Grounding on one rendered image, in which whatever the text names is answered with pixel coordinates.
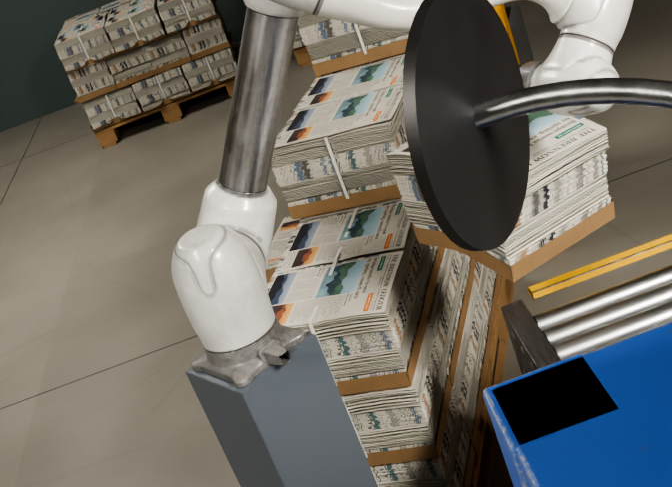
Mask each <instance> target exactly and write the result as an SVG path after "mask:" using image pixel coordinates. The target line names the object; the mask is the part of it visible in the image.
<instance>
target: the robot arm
mask: <svg viewBox="0 0 672 487"><path fill-rule="evenodd" d="M422 1H423V0H244V3H245V5H246V6H247V9H246V15H245V21H244V27H243V33H242V40H241V46H240V52H239V58H238V64H237V70H236V76H235V83H234V89H233V95H232V101H231V107H230V113H229V120H228V126H227V132H226V138H225V144H224V150H223V156H222V163H221V169H220V175H219V178H217V179H216V180H214V181H213V182H212V183H211V184H209V185H208V186H207V187H206V189H205V191H204V195H203V200H202V204H201V208H200V213H199V217H198V221H197V225H196V227H195V228H193V229H191V230H190V231H188V232H187V233H185V234H184V235H183V236H182V237H181V238H180V239H179V241H178V242H177V244H176V245H175V247H174V250H173V254H172V263H171V270H172V278H173V282H174V285H175V288H176V291H177V293H178V296H179V299H180V301H181V303H182V306H183V308H184V310H185V312H186V315H187V317H188V319H189V321H190V323H191V325H192V327H193V328H194V330H195V332H196V334H197V335H198V337H199V339H200V340H201V342H202V344H203V346H204V349H205V351H206V352H205V353H203V354H202V355H200V356H199V357H197V358H195V359H194V360H193V361H192V362H191V366H192V369H193V371H195V372H205V373H208V374H210V375H213V376H216V377H218V378H221V379H223V380H226V381H229V382H231V383H233V384H234V385H235V386H236V387H237V388H244V387H246V386H248V385H249V384H250V383H251V382H252V381H253V380H254V378H255V377H256V376H258V375H259V374H260V373H261V372H262V371H264V370H265V369H266V368H267V367H269V366H270V365H286V364H287V363H288V362H289V361H290V360H291V356H290V354H289V352H288V351H289V350H290V349H291V348H293V347H294V346H296V345H297V344H299V343H301V342H303V341H304V340H305V339H306V338H307V335H306V332H305V330H304V329H300V328H290V327H287V326H284V325H281V324H280V323H279V321H278V319H277V317H276V315H275V313H274V311H273V308H272V305H271V302H270V298H269V295H268V286H267V279H266V271H265V270H266V267H267V264H268V260H269V256H270V251H271V243H272V239H273V232H274V224H275V217H276V209H277V200H276V198H275V195H274V194H273V192H272V191H271V189H270V188H269V187H268V186H267V185H268V180H269V175H270V169H271V164H272V158H273V153H274V148H275V142H276V137H277V131H278V126H279V121H280V115H281V110H282V105H283V99H284V94H285V88H286V83H287V78H288V72H289V67H290V62H291V56H292V51H293V45H294V40H295V35H296V29H297V24H298V18H299V17H300V16H302V15H303V14H304V13H309V14H312V15H315V16H319V17H324V18H330V19H335V20H341V21H345V22H350V23H354V24H359V25H363V26H367V27H372V28H376V29H382V30H390V31H410V28H411V25H412V22H413V19H414V16H415V14H416V12H417V10H418V8H419V6H420V4H421V3H422ZM488 1H489V2H490V3H491V5H492V6H493V7H495V6H498V5H501V4H504V3H508V2H512V1H518V0H488ZM527 1H532V2H535V3H537V4H539V5H541V6H542V7H544V8H545V9H546V11H547V12H548V14H549V17H550V21H551V22H552V23H554V24H555V25H556V26H557V27H558V29H559V30H561V31H560V35H559V37H558V40H557V42H556V44H555V46H554V48H553V50H552V51H551V53H550V55H549V56H548V57H547V59H546V60H545V61H530V62H527V63H525V64H524V65H519V68H520V72H521V76H522V80H523V85H524V88H529V87H533V86H537V85H543V84H548V83H554V82H560V81H568V80H578V79H588V78H614V77H615V78H619V75H618V73H617V72H616V70H615V69H614V67H613V66H612V65H611V63H612V57H613V54H614V52H615V49H616V47H617V45H618V43H619V41H620V40H621V38H622V35H623V33H624V31H625V28H626V25H627V22H628V19H629V16H630V12H631V9H632V5H633V1H634V0H527ZM613 105H614V104H609V105H584V106H573V107H564V108H558V109H551V110H545V111H549V112H551V113H553V114H557V115H562V116H587V115H594V114H597V113H601V112H603V111H605V110H607V109H609V108H610V107H612V106H613Z"/></svg>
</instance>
